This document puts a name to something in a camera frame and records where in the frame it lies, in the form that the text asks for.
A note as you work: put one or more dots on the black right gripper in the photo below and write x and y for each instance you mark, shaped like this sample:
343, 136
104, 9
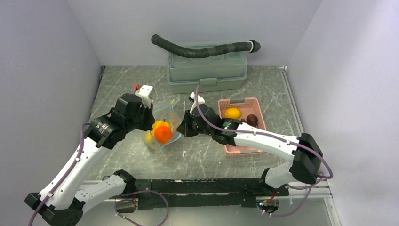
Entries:
184, 128

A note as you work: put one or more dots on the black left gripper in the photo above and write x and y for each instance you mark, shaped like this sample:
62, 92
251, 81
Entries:
147, 125

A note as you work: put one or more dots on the yellow bell pepper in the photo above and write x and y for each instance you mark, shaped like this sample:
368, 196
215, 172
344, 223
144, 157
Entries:
161, 123

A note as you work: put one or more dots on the clear zip top bag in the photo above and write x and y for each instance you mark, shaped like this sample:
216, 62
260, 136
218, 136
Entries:
165, 112

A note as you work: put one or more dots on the orange fruit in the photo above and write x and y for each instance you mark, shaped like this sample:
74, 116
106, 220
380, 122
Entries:
162, 134

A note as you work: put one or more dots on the yellow mango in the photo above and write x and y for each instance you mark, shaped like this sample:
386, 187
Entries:
233, 113

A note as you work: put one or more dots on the yellow lemon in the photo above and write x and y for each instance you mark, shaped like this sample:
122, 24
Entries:
148, 138

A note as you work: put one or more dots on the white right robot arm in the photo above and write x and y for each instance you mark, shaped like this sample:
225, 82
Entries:
302, 155

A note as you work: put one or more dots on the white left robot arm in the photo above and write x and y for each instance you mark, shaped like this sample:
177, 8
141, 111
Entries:
61, 202

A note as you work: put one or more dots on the dark red plum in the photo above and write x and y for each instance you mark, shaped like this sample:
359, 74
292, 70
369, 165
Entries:
252, 120

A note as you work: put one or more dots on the green plastic storage box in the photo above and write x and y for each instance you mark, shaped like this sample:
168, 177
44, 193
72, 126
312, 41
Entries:
215, 73

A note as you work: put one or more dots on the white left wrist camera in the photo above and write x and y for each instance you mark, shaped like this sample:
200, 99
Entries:
144, 92

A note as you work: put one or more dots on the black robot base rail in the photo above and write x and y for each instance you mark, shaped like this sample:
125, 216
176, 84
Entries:
244, 192

